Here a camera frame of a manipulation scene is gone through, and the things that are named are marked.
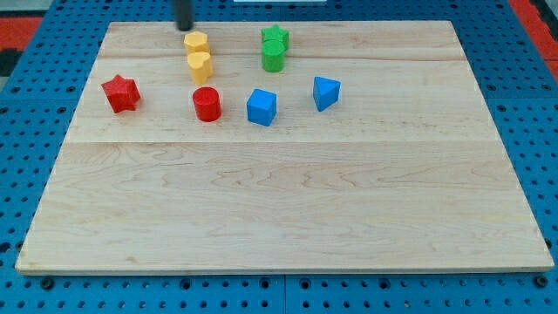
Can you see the yellow heart block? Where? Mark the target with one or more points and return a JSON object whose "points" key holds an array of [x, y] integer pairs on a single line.
{"points": [[201, 66]]}

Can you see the yellow hexagon block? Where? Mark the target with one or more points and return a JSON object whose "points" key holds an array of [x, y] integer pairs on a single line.
{"points": [[196, 41]]}

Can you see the blue cube block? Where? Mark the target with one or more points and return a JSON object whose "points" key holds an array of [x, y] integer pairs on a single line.
{"points": [[261, 107]]}

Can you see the blue triangle block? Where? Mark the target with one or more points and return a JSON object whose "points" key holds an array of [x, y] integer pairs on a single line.
{"points": [[325, 92]]}

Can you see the red cylinder block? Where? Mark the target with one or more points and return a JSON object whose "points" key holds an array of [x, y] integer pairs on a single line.
{"points": [[207, 104]]}

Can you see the green cylinder block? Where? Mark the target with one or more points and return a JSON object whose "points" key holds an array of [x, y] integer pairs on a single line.
{"points": [[273, 56]]}

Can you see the green star block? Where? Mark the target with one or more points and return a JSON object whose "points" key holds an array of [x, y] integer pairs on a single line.
{"points": [[276, 33]]}

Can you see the red star block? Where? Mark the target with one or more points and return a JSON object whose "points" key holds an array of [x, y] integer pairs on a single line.
{"points": [[122, 93]]}

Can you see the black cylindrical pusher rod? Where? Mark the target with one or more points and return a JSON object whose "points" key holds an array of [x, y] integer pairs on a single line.
{"points": [[183, 14]]}

